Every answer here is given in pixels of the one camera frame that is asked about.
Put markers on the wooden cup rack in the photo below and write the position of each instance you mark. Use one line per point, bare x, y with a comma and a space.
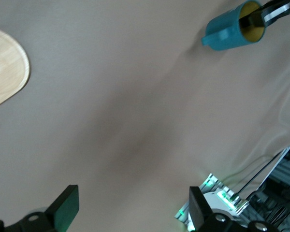
4, 67

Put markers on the left arm aluminium base plate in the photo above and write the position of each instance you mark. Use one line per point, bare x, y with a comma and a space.
213, 180

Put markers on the aluminium extrusion frame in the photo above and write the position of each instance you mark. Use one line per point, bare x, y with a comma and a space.
282, 183

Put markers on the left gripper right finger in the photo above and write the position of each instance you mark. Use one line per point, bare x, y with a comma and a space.
199, 210

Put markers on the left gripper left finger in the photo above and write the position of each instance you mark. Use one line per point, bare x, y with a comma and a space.
65, 207

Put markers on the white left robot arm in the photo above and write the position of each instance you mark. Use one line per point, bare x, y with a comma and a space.
215, 200

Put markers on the teal cup yellow inside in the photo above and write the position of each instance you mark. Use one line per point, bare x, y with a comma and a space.
222, 31

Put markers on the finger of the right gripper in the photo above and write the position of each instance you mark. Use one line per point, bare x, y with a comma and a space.
275, 3
252, 20

